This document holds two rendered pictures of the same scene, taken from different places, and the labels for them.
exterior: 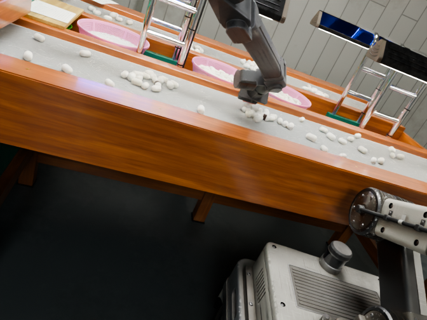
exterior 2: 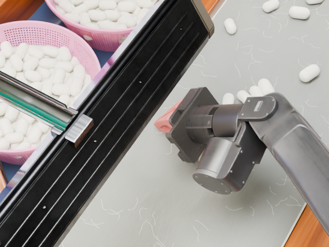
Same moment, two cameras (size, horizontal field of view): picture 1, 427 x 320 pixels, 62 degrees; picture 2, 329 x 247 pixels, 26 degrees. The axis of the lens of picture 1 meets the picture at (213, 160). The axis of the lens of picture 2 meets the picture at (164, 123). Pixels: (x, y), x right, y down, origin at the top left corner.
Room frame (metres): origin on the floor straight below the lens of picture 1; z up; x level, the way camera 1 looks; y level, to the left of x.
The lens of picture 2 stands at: (0.78, 0.38, 1.70)
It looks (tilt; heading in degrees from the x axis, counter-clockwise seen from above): 57 degrees down; 319
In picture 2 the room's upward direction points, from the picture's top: straight up
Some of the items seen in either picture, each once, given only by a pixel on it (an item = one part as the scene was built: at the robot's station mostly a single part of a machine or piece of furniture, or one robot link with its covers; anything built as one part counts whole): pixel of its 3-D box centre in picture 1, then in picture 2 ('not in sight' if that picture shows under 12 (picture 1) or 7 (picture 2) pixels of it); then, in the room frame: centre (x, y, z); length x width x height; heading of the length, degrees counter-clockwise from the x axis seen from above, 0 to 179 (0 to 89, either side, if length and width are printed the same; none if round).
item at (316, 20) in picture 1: (369, 40); not in sight; (1.94, -0.46, 1.08); 0.62 x 0.08 x 0.07; 109
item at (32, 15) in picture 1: (53, 11); not in sight; (1.25, 0.73, 0.77); 0.33 x 0.15 x 0.01; 19
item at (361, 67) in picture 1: (358, 79); not in sight; (1.87, -0.49, 0.90); 0.20 x 0.19 x 0.45; 109
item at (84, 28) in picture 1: (112, 45); not in sight; (1.31, 0.53, 0.72); 0.27 x 0.27 x 0.10
